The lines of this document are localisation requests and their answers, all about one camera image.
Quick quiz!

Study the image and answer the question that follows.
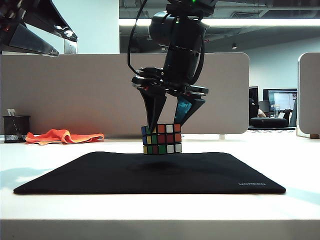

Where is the white perforated metal post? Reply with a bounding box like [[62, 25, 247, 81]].
[[63, 38, 78, 55]]

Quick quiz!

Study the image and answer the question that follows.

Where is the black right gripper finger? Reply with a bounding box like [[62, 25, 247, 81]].
[[174, 95, 207, 127], [139, 87, 168, 135]]

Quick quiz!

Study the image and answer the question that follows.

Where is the narrow grey desk divider panel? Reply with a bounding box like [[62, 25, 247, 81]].
[[296, 51, 320, 140]]

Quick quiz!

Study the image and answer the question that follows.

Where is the orange cloth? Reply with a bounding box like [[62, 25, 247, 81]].
[[24, 128, 106, 146]]

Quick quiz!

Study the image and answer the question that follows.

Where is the computer monitor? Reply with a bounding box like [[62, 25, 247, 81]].
[[267, 88, 299, 114]]

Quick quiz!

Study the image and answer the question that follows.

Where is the black mesh pen holder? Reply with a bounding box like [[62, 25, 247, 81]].
[[2, 115, 32, 144]]

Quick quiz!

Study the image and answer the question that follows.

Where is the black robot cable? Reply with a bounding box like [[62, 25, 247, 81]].
[[126, 0, 149, 76]]

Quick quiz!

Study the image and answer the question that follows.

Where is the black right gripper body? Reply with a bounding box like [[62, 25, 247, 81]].
[[131, 66, 210, 98]]

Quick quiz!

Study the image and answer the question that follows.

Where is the black mouse pad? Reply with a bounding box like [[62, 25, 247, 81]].
[[12, 150, 287, 196]]

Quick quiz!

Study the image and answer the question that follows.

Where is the multicolour Rubik's cube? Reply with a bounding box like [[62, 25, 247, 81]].
[[141, 123, 183, 156]]

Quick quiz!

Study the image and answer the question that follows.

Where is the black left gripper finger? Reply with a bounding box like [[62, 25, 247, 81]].
[[0, 21, 60, 57], [21, 0, 79, 43]]

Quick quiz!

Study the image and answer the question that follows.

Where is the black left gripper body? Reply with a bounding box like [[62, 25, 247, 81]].
[[0, 0, 42, 46]]

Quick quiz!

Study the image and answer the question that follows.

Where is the long ceiling light strip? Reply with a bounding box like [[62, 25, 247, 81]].
[[119, 18, 320, 28]]

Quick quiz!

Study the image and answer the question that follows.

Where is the wide grey desk divider panel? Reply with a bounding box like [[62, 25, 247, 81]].
[[0, 52, 251, 141]]

